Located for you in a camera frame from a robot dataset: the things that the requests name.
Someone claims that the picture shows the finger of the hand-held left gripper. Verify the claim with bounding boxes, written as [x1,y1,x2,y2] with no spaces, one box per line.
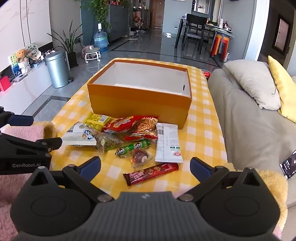
[0,133,63,160]
[0,106,35,129]

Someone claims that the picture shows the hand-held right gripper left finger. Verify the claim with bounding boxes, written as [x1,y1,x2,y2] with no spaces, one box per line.
[22,156,115,203]

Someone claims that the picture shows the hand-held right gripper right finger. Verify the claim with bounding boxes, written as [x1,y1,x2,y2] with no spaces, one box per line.
[178,157,267,202]

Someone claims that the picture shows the white grey chip bag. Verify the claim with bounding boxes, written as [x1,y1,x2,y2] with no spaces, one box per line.
[62,122,97,146]

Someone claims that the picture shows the clear seed snack packet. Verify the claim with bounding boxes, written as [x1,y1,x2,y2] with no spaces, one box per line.
[94,132,126,153]

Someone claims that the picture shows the long white snack packet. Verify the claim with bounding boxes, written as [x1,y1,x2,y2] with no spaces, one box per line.
[154,122,183,163]

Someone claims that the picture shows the yellow green snack packet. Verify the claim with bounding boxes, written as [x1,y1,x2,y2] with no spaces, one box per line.
[83,112,112,131]

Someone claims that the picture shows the red cartoon snack packet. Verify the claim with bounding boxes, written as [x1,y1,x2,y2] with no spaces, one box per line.
[102,117,137,135]

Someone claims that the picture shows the clear red candy packet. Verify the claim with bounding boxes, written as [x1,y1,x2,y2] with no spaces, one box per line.
[130,148,156,169]

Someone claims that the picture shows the brown red chocolate bar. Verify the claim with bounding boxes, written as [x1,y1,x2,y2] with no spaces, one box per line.
[122,162,179,186]

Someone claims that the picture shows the red stick snack bag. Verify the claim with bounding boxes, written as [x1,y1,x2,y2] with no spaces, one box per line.
[124,115,160,142]

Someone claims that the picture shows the orange cardboard box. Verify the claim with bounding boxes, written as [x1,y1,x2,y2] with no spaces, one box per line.
[87,60,192,130]

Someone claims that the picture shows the yellow checkered tablecloth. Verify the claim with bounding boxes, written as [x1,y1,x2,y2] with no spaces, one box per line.
[50,57,229,197]

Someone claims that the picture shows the white low console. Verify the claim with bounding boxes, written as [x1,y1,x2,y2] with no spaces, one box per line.
[0,61,53,116]

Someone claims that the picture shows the red box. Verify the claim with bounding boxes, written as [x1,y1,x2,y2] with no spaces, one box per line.
[0,76,11,92]

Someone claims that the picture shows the green sausage snack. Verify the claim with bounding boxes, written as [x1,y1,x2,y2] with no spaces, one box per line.
[116,140,151,158]

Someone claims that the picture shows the grey sofa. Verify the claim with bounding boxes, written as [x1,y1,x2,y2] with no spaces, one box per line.
[207,59,296,209]

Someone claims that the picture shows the silver trash can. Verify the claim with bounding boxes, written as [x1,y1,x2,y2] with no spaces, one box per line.
[44,49,71,89]

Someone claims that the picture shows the plush toys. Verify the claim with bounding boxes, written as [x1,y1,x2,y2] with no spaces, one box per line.
[9,49,30,70]

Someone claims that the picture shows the round printed fan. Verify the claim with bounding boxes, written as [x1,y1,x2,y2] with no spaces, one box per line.
[24,44,42,61]

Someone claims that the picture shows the smartphone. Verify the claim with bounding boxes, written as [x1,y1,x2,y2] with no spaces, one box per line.
[279,149,296,180]

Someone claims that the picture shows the potted green plant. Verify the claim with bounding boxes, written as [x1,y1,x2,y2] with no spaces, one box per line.
[47,20,87,69]

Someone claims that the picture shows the small white wheeled stool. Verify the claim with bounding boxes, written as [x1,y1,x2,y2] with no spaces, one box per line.
[83,44,102,64]

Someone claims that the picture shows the beige pillow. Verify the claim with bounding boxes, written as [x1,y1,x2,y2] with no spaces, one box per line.
[222,59,281,110]

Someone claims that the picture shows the blue water bottle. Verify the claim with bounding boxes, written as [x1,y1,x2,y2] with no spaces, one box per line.
[93,23,109,52]

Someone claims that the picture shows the yellow pillow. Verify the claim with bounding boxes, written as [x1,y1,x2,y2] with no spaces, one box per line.
[268,55,296,123]

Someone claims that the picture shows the stacked orange stools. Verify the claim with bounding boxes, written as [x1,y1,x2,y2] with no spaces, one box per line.
[210,32,230,58]

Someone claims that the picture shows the grey cabinet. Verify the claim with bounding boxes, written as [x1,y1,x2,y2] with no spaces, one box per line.
[81,3,130,43]

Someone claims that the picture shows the hanging leafy plant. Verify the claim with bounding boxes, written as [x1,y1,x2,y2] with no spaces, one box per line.
[80,0,133,37]

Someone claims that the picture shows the dining table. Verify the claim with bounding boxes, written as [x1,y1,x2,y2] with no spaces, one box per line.
[174,16,235,58]

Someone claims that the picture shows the black dining chair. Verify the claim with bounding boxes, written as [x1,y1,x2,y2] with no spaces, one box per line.
[183,13,208,55]

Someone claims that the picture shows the wooden door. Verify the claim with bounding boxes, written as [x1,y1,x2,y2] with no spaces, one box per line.
[150,0,166,29]

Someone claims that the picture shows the dark door frame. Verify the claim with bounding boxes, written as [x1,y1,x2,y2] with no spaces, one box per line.
[271,14,292,55]

